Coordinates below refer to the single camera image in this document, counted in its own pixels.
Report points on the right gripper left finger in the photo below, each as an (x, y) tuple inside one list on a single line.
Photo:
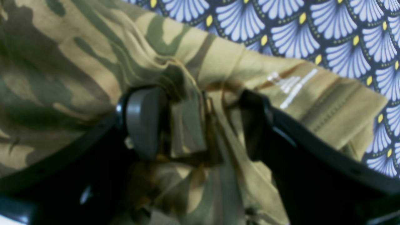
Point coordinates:
[(82, 183)]

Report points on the camouflage T-shirt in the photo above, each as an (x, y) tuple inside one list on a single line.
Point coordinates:
[(65, 64)]

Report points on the purple fan-pattern tablecloth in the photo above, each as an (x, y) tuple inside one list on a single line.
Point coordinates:
[(353, 38)]

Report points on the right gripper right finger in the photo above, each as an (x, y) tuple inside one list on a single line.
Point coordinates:
[(317, 184)]

